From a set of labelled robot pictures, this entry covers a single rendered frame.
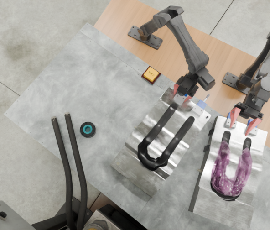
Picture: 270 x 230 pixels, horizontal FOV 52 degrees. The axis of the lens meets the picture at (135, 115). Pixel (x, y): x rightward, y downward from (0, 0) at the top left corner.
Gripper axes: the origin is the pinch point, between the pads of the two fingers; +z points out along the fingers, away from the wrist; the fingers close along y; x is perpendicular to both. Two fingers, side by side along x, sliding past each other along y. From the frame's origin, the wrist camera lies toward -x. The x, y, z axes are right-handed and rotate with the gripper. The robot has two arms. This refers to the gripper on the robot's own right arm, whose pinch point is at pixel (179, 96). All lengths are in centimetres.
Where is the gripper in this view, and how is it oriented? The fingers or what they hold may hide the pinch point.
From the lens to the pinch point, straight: 142.9
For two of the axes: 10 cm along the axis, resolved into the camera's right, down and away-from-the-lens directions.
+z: -3.0, 6.1, 7.4
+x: 5.2, -5.4, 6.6
